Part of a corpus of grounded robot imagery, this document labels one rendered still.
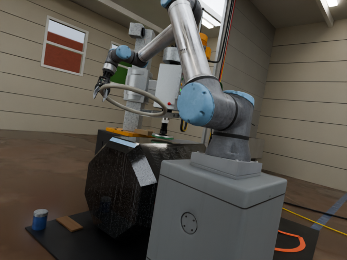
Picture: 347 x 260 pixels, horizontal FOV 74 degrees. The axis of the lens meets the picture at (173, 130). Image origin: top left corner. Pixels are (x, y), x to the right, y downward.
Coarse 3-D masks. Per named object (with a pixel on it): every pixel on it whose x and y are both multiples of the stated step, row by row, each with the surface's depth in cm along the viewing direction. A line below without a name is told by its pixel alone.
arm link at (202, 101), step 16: (176, 0) 105; (192, 0) 112; (176, 16) 103; (192, 16) 103; (176, 32) 101; (192, 32) 97; (192, 48) 93; (192, 64) 90; (208, 64) 93; (192, 80) 86; (208, 80) 84; (192, 96) 82; (208, 96) 78; (224, 96) 85; (192, 112) 82; (208, 112) 79; (224, 112) 84
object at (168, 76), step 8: (160, 64) 219; (168, 64) 216; (160, 72) 219; (168, 72) 216; (176, 72) 214; (160, 80) 219; (168, 80) 216; (176, 80) 214; (184, 80) 228; (160, 88) 219; (168, 88) 216; (176, 88) 214; (160, 96) 219; (168, 96) 216; (176, 104) 217
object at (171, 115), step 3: (144, 111) 193; (147, 111) 199; (150, 111) 204; (153, 111) 184; (156, 111) 190; (159, 111) 195; (165, 114) 209; (168, 114) 216; (171, 114) 224; (174, 114) 230; (177, 114) 240; (153, 117) 186; (156, 117) 192; (159, 117) 197; (162, 117) 203; (165, 117) 210; (168, 117) 218; (171, 117) 226; (174, 117) 233; (177, 117) 242
